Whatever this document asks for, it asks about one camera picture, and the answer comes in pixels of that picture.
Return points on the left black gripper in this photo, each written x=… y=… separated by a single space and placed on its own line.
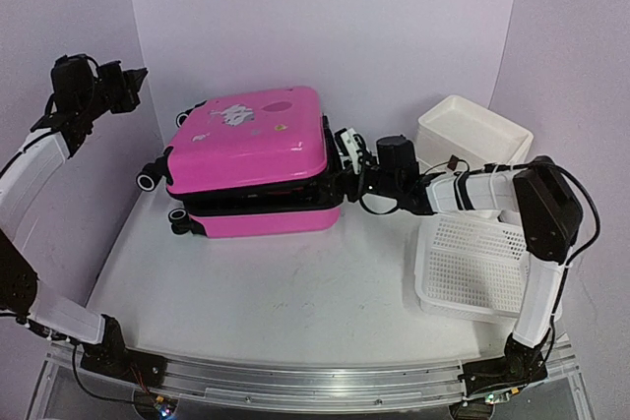
x=133 y=78

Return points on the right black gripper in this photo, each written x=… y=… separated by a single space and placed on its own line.
x=338 y=190

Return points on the pink cartoon child suitcase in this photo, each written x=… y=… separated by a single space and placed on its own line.
x=251 y=164

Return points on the white three-drawer storage cabinet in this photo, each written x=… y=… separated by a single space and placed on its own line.
x=459 y=127

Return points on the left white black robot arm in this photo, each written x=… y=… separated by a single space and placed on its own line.
x=54 y=138

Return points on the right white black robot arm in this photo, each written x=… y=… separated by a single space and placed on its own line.
x=551 y=215

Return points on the white perforated plastic basket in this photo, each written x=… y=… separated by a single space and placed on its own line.
x=470 y=268

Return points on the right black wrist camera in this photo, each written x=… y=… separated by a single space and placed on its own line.
x=396 y=154

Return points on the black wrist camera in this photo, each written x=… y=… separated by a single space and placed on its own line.
x=396 y=154
x=73 y=82

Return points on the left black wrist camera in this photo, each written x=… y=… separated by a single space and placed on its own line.
x=73 y=82

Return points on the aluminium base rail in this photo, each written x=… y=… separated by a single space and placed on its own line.
x=557 y=378

